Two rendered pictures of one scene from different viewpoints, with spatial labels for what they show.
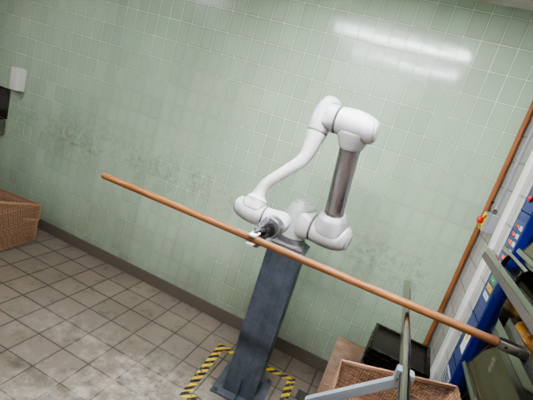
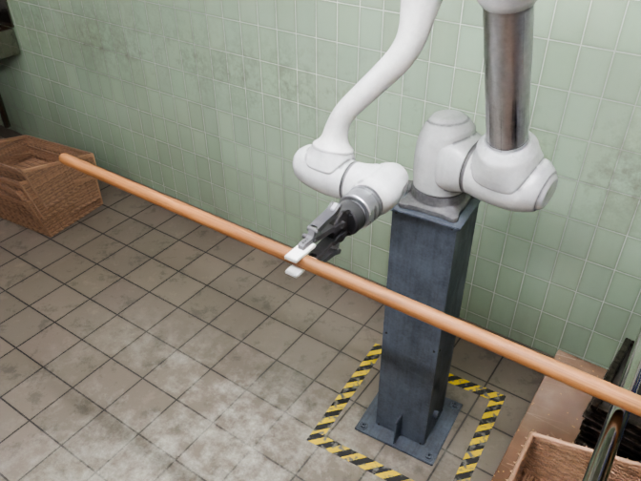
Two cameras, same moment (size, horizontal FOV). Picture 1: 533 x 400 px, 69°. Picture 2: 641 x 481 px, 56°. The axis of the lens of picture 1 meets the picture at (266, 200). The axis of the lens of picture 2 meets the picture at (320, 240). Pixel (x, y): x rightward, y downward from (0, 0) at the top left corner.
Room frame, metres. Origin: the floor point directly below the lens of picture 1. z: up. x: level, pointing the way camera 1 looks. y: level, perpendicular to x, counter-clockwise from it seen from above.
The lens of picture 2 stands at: (0.54, -0.33, 1.95)
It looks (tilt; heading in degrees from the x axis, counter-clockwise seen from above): 36 degrees down; 18
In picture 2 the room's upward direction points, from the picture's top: straight up
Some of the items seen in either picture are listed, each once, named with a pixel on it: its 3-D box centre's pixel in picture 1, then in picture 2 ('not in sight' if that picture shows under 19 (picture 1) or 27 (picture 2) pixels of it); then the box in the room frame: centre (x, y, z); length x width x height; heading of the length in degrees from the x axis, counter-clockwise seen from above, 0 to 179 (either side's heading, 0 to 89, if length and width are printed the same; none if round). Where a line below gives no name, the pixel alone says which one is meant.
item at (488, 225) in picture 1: (489, 222); not in sight; (2.06, -1.17, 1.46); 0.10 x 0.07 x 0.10; 163
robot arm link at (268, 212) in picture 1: (277, 221); (377, 186); (1.80, -0.08, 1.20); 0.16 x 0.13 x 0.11; 163
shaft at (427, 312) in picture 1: (268, 244); (326, 271); (1.45, -0.06, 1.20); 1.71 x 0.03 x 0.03; 73
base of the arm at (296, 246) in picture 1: (287, 238); (432, 190); (2.11, -0.18, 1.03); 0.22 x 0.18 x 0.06; 77
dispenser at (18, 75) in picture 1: (17, 79); not in sight; (3.44, 2.43, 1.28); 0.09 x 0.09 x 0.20; 73
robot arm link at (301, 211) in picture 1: (299, 218); (446, 151); (2.10, -0.21, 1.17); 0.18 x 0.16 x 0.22; 65
